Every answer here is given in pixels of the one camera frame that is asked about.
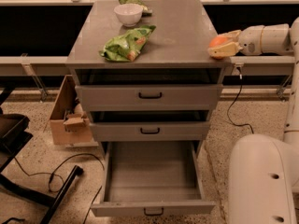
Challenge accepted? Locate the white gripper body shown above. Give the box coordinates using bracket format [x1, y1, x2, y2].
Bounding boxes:
[238, 25, 264, 56]

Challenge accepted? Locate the white bowl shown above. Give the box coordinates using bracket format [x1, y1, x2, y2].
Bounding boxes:
[114, 4, 143, 27]

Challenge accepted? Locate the grey drawer cabinet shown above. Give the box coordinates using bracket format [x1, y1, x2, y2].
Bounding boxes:
[65, 0, 233, 156]

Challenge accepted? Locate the cardboard box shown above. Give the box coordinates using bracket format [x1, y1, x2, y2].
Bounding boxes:
[50, 76, 93, 146]

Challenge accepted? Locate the grey middle drawer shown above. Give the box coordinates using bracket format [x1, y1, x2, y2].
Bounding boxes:
[90, 110, 209, 142]

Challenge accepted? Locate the grey top drawer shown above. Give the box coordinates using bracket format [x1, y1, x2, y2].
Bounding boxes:
[76, 68, 222, 111]

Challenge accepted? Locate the orange fruit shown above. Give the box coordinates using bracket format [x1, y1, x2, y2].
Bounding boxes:
[209, 35, 229, 48]

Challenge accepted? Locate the grey drawer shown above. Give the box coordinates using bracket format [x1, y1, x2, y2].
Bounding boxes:
[90, 110, 209, 142]
[76, 68, 222, 111]
[91, 141, 215, 217]

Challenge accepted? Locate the green chip bag front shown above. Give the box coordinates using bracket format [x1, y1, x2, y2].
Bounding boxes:
[99, 25, 156, 62]

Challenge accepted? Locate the black power adapter cable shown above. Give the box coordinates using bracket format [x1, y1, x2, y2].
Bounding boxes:
[226, 73, 255, 134]

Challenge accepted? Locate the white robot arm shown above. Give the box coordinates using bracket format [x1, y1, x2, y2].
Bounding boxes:
[207, 18, 299, 224]

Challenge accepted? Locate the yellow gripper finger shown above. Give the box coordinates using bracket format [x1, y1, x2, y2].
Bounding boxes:
[220, 30, 241, 41]
[207, 42, 242, 59]

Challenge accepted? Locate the grey bottom drawer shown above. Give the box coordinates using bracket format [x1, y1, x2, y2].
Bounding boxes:
[91, 141, 215, 217]

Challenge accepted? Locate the black office chair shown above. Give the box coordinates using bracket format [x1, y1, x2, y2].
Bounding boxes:
[0, 91, 85, 224]

